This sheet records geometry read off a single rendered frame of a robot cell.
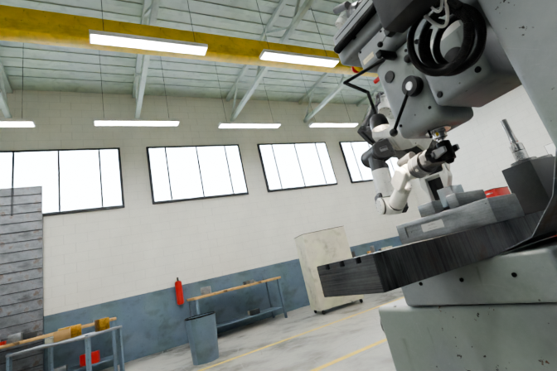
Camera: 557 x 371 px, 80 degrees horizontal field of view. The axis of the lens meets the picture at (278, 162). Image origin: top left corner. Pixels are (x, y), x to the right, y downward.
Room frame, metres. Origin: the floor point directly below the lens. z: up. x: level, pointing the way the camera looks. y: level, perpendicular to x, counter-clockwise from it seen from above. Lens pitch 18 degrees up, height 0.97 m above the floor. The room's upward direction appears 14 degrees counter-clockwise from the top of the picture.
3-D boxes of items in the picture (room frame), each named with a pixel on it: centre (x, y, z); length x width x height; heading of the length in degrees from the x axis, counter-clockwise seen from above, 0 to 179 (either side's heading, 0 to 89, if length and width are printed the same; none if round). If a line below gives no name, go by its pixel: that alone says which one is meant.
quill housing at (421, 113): (1.13, -0.58, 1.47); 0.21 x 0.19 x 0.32; 120
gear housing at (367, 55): (1.10, -0.60, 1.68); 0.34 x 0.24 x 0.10; 30
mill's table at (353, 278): (1.16, -0.62, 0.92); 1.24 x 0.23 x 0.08; 120
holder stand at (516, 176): (1.33, -0.99, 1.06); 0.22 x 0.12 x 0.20; 113
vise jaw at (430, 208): (1.15, -0.50, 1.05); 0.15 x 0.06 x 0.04; 121
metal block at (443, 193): (1.10, -0.53, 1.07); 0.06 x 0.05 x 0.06; 121
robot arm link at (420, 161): (1.22, -0.56, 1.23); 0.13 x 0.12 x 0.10; 105
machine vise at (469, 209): (1.13, -0.51, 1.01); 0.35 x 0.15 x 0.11; 31
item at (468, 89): (0.97, -0.68, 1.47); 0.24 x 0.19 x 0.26; 120
